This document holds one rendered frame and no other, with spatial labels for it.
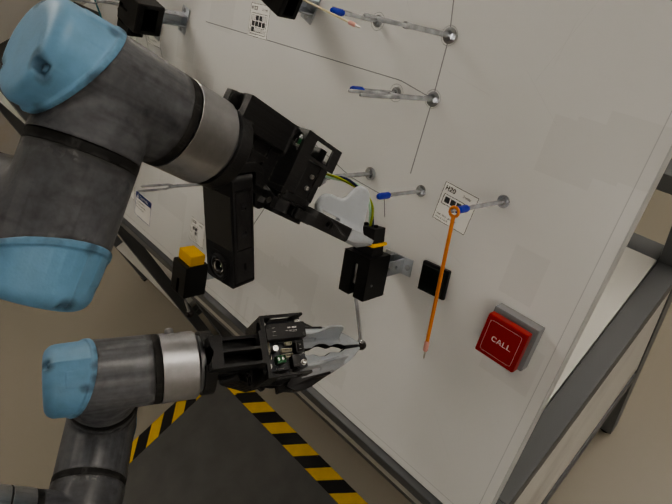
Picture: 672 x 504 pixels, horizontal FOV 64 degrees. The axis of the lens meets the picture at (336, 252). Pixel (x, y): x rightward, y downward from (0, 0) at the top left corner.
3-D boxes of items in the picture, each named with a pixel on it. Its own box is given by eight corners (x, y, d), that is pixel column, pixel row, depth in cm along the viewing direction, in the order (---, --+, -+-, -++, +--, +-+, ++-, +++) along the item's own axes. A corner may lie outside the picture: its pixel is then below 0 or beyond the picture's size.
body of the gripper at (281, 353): (319, 374, 60) (212, 389, 55) (293, 387, 67) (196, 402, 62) (306, 309, 63) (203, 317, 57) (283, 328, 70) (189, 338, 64)
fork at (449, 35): (459, 29, 60) (379, 8, 50) (454, 45, 61) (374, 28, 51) (445, 25, 61) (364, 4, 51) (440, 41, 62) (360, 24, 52)
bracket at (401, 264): (383, 264, 74) (359, 271, 70) (387, 248, 73) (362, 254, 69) (410, 277, 71) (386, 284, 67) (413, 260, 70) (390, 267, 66)
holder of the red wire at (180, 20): (162, -17, 101) (105, -29, 93) (196, 13, 95) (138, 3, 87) (157, 10, 104) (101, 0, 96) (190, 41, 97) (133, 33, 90)
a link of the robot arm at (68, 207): (18, 284, 42) (65, 155, 44) (115, 323, 38) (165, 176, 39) (-92, 265, 35) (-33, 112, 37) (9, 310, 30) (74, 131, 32)
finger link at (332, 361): (380, 361, 66) (311, 371, 62) (359, 371, 71) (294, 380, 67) (374, 336, 67) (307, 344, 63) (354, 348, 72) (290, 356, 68)
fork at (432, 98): (442, 93, 63) (363, 86, 53) (437, 108, 64) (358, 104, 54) (428, 89, 64) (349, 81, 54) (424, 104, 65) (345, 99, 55)
